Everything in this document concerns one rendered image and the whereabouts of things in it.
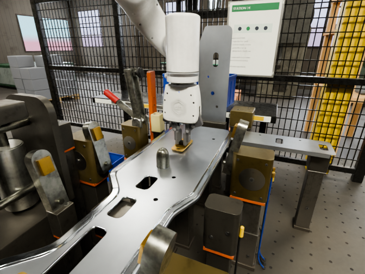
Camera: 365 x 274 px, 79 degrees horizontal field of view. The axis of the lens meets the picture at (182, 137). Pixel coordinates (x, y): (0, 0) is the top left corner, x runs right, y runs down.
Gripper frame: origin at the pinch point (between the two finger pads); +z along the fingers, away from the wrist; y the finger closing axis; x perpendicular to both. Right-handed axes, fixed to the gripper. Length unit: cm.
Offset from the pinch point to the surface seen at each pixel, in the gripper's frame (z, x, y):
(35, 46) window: -23, 579, -866
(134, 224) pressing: 2.9, -31.9, 4.8
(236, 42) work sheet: -26, 54, 4
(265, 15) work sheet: -36, 54, 15
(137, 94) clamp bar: -11.2, 0.7, -15.1
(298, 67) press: 22, 580, 67
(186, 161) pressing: 2.9, -8.5, 4.6
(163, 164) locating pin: 1.7, -14.0, 0.9
